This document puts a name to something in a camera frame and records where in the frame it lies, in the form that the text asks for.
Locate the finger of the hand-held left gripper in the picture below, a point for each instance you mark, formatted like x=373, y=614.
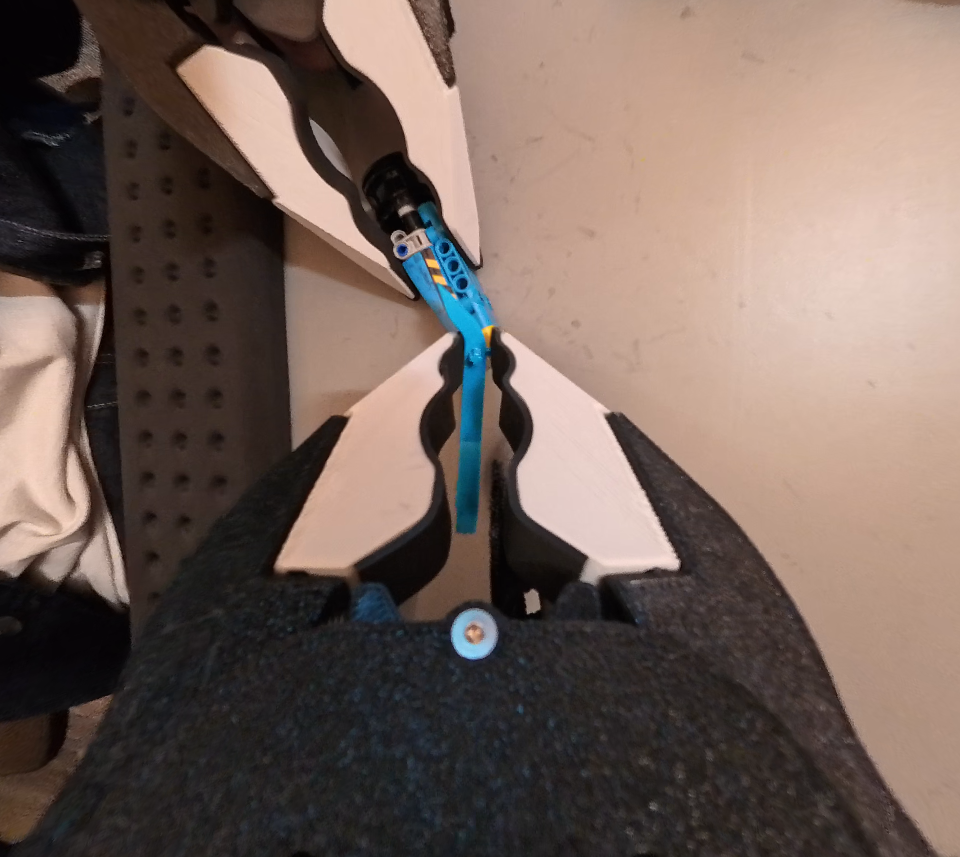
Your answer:
x=255, y=114
x=405, y=62

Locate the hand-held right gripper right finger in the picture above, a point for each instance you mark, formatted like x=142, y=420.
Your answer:
x=592, y=489

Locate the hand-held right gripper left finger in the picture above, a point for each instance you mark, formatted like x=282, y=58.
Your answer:
x=360, y=489

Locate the blue brick separator tool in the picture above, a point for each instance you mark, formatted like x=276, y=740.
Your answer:
x=469, y=437

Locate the blue grey brick assembly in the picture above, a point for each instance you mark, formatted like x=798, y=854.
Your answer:
x=442, y=272

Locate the white desk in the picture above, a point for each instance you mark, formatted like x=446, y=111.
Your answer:
x=712, y=272

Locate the black dimpled mat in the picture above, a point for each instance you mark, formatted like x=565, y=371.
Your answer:
x=195, y=347

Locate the person's leg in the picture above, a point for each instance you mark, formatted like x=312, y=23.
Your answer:
x=52, y=647

